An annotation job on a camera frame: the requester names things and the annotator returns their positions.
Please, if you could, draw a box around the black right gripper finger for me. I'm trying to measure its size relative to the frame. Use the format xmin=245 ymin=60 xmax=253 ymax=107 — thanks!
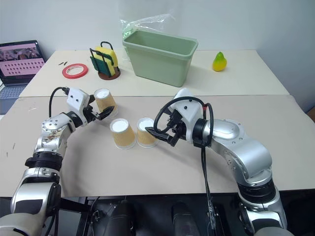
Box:
xmin=144 ymin=126 xmax=173 ymax=139
xmin=155 ymin=134 xmax=178 ymax=148

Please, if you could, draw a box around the red tape roll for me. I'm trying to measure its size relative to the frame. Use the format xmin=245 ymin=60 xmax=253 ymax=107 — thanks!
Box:
xmin=62 ymin=63 xmax=89 ymax=80

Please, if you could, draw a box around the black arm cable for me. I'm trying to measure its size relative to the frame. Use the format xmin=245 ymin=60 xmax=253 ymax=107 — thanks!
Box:
xmin=49 ymin=86 xmax=71 ymax=118
xmin=153 ymin=96 xmax=218 ymax=231

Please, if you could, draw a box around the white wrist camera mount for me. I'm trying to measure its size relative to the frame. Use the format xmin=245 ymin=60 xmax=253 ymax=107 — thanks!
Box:
xmin=66 ymin=87 xmax=91 ymax=114
xmin=169 ymin=88 xmax=204 ymax=144

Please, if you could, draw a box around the grey laptop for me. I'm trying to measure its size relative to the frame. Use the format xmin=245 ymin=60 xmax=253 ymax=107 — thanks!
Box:
xmin=0 ymin=40 xmax=47 ymax=115

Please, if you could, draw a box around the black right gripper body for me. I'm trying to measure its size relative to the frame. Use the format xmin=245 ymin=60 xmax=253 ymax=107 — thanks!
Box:
xmin=168 ymin=110 xmax=188 ymax=148

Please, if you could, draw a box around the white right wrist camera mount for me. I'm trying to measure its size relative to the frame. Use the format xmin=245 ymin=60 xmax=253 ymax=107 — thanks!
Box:
xmin=169 ymin=88 xmax=204 ymax=144

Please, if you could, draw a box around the yellow green toy pear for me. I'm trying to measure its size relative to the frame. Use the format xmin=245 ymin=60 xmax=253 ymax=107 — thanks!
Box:
xmin=212 ymin=51 xmax=228 ymax=72

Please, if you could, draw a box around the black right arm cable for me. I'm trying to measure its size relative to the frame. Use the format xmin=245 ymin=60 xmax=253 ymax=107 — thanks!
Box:
xmin=153 ymin=96 xmax=218 ymax=231

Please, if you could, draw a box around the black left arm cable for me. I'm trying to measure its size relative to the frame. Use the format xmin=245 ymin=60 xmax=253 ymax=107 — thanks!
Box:
xmin=49 ymin=86 xmax=71 ymax=118

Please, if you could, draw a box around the clear plastic bag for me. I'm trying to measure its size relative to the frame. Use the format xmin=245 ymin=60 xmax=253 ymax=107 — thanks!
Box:
xmin=120 ymin=13 xmax=177 ymax=62

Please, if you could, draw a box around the green scouring sponge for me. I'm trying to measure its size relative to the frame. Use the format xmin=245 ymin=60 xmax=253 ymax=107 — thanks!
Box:
xmin=90 ymin=56 xmax=109 ymax=75

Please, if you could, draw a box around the yellow sponge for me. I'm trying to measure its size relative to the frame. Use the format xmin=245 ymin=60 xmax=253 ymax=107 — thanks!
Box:
xmin=94 ymin=46 xmax=119 ymax=77

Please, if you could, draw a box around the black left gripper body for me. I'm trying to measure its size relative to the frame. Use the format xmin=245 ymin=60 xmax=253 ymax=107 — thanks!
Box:
xmin=82 ymin=103 xmax=99 ymax=123

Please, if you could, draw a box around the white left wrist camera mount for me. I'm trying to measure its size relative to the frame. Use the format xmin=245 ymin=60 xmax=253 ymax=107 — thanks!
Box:
xmin=66 ymin=87 xmax=91 ymax=114

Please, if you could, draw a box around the light green plastic bin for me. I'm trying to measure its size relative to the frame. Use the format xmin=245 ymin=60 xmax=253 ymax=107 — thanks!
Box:
xmin=122 ymin=30 xmax=199 ymax=88

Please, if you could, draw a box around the black wire sponge holder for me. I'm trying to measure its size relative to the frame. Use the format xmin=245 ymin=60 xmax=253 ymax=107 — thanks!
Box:
xmin=89 ymin=41 xmax=122 ymax=81

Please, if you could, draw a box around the brown ribbed paper cup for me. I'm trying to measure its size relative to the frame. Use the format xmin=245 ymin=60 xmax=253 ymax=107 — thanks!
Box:
xmin=136 ymin=117 xmax=158 ymax=148
xmin=109 ymin=118 xmax=137 ymax=150
xmin=94 ymin=88 xmax=119 ymax=117

